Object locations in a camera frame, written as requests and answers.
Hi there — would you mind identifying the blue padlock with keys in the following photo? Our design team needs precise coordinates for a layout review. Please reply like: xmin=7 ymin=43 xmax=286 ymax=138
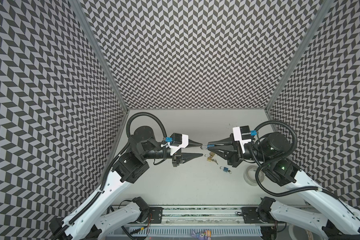
xmin=201 ymin=145 xmax=215 ymax=150

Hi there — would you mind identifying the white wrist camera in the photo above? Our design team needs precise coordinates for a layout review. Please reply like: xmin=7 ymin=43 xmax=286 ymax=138
xmin=165 ymin=133 xmax=190 ymax=156
xmin=233 ymin=126 xmax=257 ymax=154

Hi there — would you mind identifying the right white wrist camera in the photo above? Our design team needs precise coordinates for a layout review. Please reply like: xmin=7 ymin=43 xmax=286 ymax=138
xmin=233 ymin=126 xmax=257 ymax=154

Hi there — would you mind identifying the white slotted cable duct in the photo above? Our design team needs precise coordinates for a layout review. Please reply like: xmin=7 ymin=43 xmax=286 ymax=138
xmin=130 ymin=226 xmax=263 ymax=237

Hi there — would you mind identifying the white tape roll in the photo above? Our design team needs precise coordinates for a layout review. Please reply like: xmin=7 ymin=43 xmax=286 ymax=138
xmin=288 ymin=225 xmax=309 ymax=240

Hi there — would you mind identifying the purple toy figure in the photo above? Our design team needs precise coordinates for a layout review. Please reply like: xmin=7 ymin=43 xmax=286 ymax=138
xmin=191 ymin=230 xmax=212 ymax=240

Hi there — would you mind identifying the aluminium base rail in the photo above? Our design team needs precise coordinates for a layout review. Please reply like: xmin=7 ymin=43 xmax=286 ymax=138
xmin=124 ymin=205 xmax=285 ymax=227

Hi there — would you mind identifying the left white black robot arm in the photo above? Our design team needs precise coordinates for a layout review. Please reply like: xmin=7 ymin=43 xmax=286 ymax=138
xmin=50 ymin=112 xmax=202 ymax=240

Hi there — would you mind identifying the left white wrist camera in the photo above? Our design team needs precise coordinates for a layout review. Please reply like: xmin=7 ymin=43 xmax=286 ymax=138
xmin=165 ymin=133 xmax=190 ymax=156

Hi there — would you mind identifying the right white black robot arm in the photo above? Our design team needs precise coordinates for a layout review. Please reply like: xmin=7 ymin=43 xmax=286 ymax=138
xmin=202 ymin=121 xmax=360 ymax=240

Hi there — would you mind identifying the clear tape roll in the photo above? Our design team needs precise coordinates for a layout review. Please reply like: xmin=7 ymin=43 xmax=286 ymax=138
xmin=243 ymin=166 xmax=258 ymax=187

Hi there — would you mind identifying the brass padlock with keys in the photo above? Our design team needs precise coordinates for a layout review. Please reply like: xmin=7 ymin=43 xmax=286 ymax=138
xmin=205 ymin=152 xmax=218 ymax=165

